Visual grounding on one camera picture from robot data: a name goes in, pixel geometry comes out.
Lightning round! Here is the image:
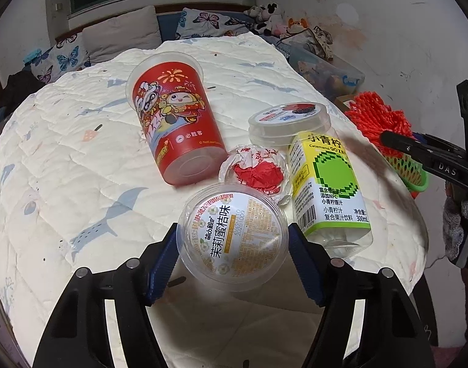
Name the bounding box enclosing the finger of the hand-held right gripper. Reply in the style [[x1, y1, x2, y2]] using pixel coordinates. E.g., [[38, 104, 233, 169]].
[[379, 130, 468, 159]]

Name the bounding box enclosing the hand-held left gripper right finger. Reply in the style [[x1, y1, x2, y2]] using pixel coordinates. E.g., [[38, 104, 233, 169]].
[[288, 222, 436, 368]]

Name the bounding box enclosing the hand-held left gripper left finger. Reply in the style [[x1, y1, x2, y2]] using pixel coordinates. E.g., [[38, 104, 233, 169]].
[[32, 222, 179, 368]]

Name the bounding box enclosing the green plastic mesh basket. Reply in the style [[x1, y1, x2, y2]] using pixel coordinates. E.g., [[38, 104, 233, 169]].
[[387, 149, 428, 196]]

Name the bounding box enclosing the red foam fruit net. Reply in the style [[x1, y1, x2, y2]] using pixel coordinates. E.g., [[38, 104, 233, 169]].
[[345, 91, 415, 165]]

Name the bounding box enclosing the clear jelly cup printed lid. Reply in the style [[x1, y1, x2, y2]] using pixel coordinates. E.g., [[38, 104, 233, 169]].
[[176, 184, 289, 281]]

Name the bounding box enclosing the person's right hand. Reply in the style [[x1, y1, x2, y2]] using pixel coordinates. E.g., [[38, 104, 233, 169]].
[[442, 195, 468, 270]]

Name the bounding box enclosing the cardboard box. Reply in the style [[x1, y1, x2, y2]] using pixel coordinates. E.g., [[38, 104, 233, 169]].
[[334, 94, 357, 113]]

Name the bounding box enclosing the yellow green juice bottle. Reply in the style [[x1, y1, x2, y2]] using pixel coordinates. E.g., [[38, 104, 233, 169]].
[[288, 130, 374, 257]]

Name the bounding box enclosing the crumpled red white wrapper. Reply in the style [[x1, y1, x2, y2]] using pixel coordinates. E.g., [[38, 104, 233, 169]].
[[218, 144, 294, 205]]

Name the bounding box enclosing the clear plastic storage box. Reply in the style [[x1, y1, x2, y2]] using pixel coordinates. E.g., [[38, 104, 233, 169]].
[[289, 48, 366, 98]]

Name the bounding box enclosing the clear lidded plastic container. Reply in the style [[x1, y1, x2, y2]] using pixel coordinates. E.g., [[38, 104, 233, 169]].
[[248, 102, 332, 148]]

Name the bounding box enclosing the patterned cloth bag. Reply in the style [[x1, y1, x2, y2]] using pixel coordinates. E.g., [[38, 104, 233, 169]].
[[303, 26, 334, 62]]

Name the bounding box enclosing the red printed plastic cup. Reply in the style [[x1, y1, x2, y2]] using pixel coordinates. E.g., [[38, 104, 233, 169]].
[[125, 52, 228, 188]]

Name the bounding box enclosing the white quilted mat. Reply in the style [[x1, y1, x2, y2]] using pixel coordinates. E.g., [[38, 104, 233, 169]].
[[0, 33, 428, 368]]

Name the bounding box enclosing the brown flat object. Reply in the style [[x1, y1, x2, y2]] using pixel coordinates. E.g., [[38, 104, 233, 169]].
[[0, 297, 31, 368]]

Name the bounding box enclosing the black white cow plush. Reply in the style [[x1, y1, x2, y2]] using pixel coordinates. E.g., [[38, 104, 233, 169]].
[[245, 3, 282, 35]]

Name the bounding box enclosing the black cloth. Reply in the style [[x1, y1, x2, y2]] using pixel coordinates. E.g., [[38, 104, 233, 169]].
[[0, 69, 47, 116]]

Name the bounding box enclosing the white butterfly pillow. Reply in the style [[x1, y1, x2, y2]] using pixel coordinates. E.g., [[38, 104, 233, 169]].
[[29, 33, 92, 85], [176, 8, 254, 41]]

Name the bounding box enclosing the beige cushion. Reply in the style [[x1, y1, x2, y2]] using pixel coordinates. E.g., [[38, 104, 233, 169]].
[[82, 6, 162, 64]]

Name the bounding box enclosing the blue sofa bed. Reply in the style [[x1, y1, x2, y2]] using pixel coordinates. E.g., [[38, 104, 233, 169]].
[[157, 13, 181, 43]]

